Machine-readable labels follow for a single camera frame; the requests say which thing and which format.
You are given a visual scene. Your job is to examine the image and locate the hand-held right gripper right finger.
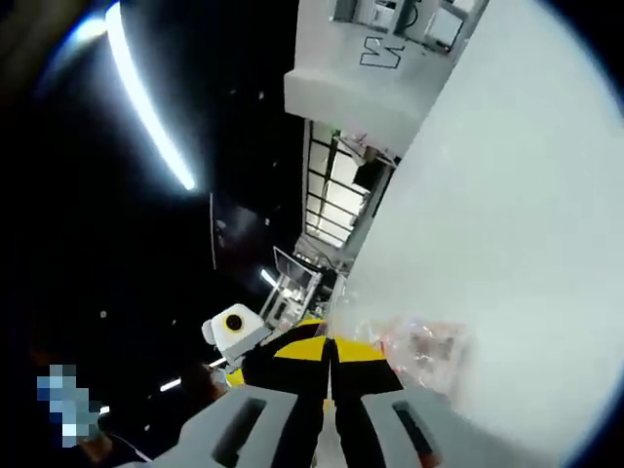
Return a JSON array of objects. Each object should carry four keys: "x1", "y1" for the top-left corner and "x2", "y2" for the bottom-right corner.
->
[{"x1": 329, "y1": 337, "x2": 470, "y2": 468}]

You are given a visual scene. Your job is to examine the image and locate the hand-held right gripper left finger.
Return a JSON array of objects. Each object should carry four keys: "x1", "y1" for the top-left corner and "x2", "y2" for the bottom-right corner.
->
[{"x1": 151, "y1": 334, "x2": 333, "y2": 468}]

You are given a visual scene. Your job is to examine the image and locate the clear resealable bag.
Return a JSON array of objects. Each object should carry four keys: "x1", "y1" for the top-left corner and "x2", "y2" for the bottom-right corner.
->
[{"x1": 325, "y1": 287, "x2": 477, "y2": 397}]

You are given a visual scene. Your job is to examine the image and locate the computer monitor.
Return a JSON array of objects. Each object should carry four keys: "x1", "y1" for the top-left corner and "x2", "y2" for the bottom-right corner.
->
[{"x1": 271, "y1": 246, "x2": 323, "y2": 293}]

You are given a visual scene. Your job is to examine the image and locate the glass window partition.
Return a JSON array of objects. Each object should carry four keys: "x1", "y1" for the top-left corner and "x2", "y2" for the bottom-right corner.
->
[{"x1": 300, "y1": 119, "x2": 396, "y2": 250}]

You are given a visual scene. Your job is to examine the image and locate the black screen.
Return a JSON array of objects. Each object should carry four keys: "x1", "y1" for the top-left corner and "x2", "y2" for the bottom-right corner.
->
[{"x1": 351, "y1": 158, "x2": 386, "y2": 189}]

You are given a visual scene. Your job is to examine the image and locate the long ceiling light strip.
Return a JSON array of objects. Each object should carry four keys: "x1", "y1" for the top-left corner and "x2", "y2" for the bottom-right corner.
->
[{"x1": 103, "y1": 1, "x2": 197, "y2": 192}]

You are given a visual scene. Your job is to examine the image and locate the grey shelf unit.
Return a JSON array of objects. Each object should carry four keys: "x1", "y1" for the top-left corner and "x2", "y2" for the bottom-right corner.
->
[{"x1": 331, "y1": 0, "x2": 488, "y2": 55}]

